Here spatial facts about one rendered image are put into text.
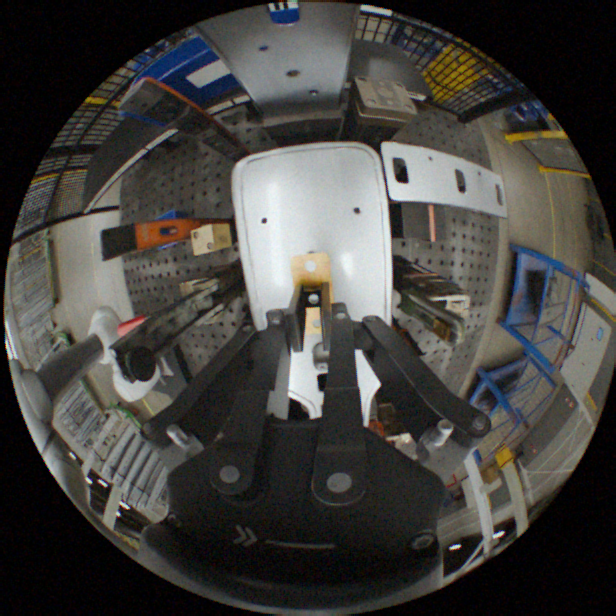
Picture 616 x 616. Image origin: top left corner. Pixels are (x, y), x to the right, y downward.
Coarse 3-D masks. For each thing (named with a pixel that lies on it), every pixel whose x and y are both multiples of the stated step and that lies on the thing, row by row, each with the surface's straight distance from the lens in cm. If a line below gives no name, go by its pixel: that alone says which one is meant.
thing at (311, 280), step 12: (324, 252) 20; (300, 264) 20; (324, 264) 20; (300, 276) 20; (312, 276) 20; (324, 276) 20; (312, 288) 20; (312, 300) 20; (312, 312) 21; (312, 324) 22
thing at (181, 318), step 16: (208, 288) 27; (176, 304) 24; (192, 304) 26; (160, 320) 22; (176, 320) 24; (192, 320) 26; (128, 336) 20; (144, 336) 21; (160, 336) 23; (176, 336) 23; (112, 352) 20; (128, 352) 20; (144, 352) 17; (160, 352) 22; (128, 368) 18; (144, 368) 18
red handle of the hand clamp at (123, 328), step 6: (198, 300) 27; (204, 300) 27; (210, 300) 28; (198, 306) 28; (204, 306) 28; (210, 306) 28; (156, 312) 29; (132, 318) 31; (138, 318) 30; (144, 318) 29; (120, 324) 31; (126, 324) 31; (132, 324) 30; (138, 324) 29; (120, 330) 31; (126, 330) 30
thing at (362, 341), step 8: (336, 304) 16; (344, 304) 16; (336, 312) 15; (344, 312) 14; (352, 320) 13; (352, 328) 12; (360, 328) 12; (360, 336) 12; (368, 336) 12; (360, 344) 13; (368, 344) 12
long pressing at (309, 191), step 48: (336, 144) 32; (240, 192) 31; (288, 192) 30; (336, 192) 29; (384, 192) 31; (240, 240) 31; (288, 240) 29; (336, 240) 29; (384, 240) 31; (288, 288) 30; (336, 288) 30; (384, 288) 32
